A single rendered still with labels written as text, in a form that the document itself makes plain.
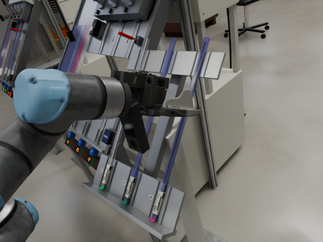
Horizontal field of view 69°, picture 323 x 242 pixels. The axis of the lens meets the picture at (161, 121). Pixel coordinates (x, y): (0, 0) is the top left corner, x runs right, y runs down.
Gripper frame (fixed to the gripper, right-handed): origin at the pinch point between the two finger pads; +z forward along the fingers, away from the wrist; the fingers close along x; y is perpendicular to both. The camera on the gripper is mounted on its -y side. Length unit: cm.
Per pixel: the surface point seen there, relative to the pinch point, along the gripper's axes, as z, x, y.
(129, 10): 16, 40, 31
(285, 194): 102, -14, -49
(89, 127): 12, 53, -18
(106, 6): 19, 58, 35
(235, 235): 71, 0, -69
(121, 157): 11.0, 29.4, -24.1
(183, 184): 22.8, 8.0, -29.6
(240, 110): 105, 22, -6
